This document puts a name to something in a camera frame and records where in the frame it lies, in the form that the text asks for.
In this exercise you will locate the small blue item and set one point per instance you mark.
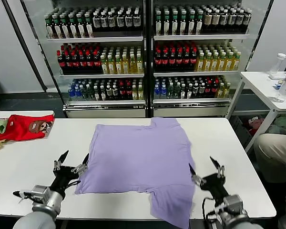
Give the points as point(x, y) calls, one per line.
point(276, 85)

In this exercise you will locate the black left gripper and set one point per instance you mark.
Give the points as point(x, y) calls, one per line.
point(63, 177)

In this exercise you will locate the dark tea bottle black label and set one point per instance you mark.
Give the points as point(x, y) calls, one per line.
point(240, 21)
point(247, 21)
point(232, 21)
point(129, 22)
point(120, 22)
point(96, 22)
point(104, 22)
point(224, 21)
point(137, 22)
point(112, 22)

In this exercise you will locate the small dark bottle grey label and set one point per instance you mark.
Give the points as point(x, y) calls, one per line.
point(109, 91)
point(195, 89)
point(115, 91)
point(201, 89)

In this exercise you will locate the water bottle blue label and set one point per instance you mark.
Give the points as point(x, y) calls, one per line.
point(157, 91)
point(163, 91)
point(78, 93)
point(71, 93)

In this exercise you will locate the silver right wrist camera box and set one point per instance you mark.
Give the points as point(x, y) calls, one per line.
point(236, 202)

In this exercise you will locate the dark drink bottle white label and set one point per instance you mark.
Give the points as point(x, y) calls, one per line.
point(189, 93)
point(96, 95)
point(183, 93)
point(102, 95)

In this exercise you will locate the tall clear bottle white cap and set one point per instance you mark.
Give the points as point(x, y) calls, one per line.
point(277, 65)

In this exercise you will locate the small cola bottle red cap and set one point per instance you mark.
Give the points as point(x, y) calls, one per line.
point(122, 91)
point(214, 88)
point(208, 89)
point(129, 91)

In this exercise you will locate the brown drink bottle green cap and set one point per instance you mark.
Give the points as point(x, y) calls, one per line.
point(191, 25)
point(65, 29)
point(183, 25)
point(158, 25)
point(89, 29)
point(166, 25)
point(175, 25)
point(50, 29)
point(73, 29)
point(81, 29)
point(57, 29)
point(199, 25)

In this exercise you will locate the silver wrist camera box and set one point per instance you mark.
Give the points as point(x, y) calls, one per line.
point(236, 202)
point(40, 193)

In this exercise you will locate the small white box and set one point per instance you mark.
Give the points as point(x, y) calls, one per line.
point(277, 76)

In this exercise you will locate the dark tea bottle beige label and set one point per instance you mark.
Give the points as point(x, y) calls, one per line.
point(207, 21)
point(216, 21)

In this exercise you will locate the clear water bottle green label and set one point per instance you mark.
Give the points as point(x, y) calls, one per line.
point(170, 91)
point(177, 91)
point(90, 94)

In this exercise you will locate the red t-shirt bear print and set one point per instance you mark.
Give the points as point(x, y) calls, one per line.
point(19, 128)

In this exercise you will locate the red garment in crate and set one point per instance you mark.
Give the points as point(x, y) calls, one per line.
point(255, 126)

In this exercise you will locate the black plastic crate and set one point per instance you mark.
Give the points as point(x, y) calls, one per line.
point(240, 130)

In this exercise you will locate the white side table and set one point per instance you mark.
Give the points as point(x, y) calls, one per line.
point(257, 83)

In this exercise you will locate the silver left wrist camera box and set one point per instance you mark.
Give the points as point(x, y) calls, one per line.
point(40, 193)

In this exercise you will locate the glass beverage display cabinet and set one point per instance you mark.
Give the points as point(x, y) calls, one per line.
point(105, 111)
point(190, 110)

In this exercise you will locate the clear water bottle grey lid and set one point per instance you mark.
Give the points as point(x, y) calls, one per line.
point(283, 90)

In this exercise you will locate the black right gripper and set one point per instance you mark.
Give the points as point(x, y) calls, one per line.
point(215, 186)

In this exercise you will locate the small yellow tea bottle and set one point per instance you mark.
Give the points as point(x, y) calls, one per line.
point(221, 91)
point(227, 90)
point(140, 93)
point(135, 93)

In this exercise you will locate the purple t-shirt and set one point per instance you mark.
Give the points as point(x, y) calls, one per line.
point(138, 155)

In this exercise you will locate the yellow tea bottle green cap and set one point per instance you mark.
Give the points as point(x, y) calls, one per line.
point(236, 63)
point(200, 64)
point(229, 63)
point(132, 66)
point(111, 66)
point(125, 66)
point(214, 64)
point(207, 64)
point(104, 66)
point(139, 66)
point(221, 64)
point(118, 66)

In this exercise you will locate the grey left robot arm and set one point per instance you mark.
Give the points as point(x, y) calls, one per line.
point(33, 221)

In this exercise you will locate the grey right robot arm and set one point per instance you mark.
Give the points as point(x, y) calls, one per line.
point(240, 224)

